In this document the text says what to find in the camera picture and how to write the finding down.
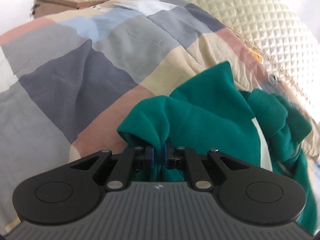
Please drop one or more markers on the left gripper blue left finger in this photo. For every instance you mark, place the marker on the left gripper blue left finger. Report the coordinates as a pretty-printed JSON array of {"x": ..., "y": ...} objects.
[{"x": 127, "y": 163}]

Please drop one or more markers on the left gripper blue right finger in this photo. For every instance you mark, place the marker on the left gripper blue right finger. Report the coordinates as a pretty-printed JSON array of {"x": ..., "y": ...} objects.
[{"x": 183, "y": 164}]

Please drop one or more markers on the green hoodie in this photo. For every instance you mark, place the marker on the green hoodie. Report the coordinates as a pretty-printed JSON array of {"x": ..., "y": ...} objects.
[{"x": 208, "y": 111}]

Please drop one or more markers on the patchwork quilt bedspread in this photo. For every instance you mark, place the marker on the patchwork quilt bedspread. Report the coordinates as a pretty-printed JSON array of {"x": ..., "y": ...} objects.
[{"x": 69, "y": 80}]

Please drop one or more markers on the yellow object by headboard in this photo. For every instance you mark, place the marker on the yellow object by headboard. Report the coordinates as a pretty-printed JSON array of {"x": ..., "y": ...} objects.
[{"x": 257, "y": 56}]

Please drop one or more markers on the wooden nightstand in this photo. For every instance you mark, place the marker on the wooden nightstand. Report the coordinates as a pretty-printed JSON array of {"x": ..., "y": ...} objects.
[{"x": 47, "y": 7}]

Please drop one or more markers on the cream quilted headboard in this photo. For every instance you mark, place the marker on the cream quilted headboard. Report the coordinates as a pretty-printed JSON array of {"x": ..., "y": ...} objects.
[{"x": 272, "y": 29}]

